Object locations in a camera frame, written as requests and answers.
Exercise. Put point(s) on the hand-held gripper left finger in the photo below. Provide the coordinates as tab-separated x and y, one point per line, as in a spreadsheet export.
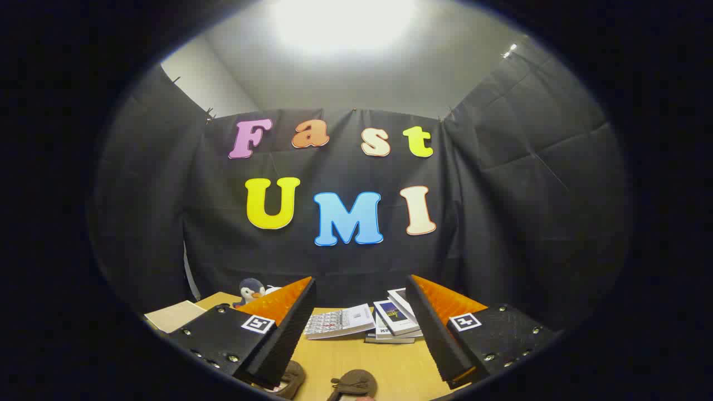
289	334

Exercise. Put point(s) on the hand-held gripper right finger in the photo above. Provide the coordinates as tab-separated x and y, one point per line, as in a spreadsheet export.
431	328

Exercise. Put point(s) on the brown fuzzy slipper shoe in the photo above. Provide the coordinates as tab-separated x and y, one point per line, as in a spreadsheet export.
295	374
354	381

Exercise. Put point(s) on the beige fabric storage box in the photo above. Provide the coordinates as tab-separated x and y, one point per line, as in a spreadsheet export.
174	315

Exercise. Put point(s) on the white book blue photo cover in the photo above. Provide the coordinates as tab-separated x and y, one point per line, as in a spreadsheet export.
393	315

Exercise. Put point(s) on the dark grey book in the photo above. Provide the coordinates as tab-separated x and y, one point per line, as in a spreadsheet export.
390	340

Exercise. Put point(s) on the white duck plush toy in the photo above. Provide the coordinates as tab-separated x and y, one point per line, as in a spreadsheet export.
272	290

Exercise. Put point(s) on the thin white book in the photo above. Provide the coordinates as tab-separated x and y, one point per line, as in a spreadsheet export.
384	333

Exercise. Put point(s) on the patterned cover white book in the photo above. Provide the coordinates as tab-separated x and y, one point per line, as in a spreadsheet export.
340	322

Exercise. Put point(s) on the grey penguin plush toy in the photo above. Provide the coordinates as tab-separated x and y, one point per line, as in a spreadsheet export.
250	289

